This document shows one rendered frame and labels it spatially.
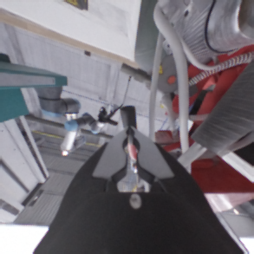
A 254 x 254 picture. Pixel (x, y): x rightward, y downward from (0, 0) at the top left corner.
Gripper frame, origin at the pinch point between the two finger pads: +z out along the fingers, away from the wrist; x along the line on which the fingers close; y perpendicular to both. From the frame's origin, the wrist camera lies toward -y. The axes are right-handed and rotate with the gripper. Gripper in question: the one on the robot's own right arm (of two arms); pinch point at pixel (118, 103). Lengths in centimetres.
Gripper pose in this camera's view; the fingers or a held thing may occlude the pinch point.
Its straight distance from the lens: 52.3
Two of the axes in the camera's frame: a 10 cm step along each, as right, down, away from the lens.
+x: 4.2, -2.8, 8.7
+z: 6.4, -5.8, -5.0
